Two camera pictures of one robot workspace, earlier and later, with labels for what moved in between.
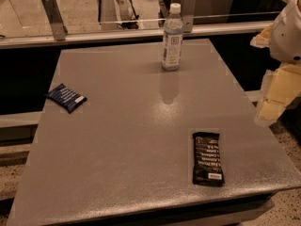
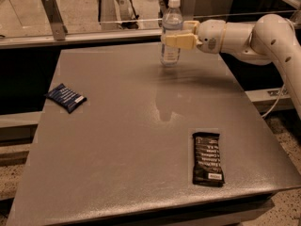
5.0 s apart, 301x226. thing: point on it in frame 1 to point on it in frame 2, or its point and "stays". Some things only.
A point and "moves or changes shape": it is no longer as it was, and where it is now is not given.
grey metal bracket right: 189,8 stays
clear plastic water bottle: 172,39 moves or changes shape
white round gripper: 288,37 to 209,35
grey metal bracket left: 58,27 stays
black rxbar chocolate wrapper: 208,169 stays
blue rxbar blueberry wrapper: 66,97 stays
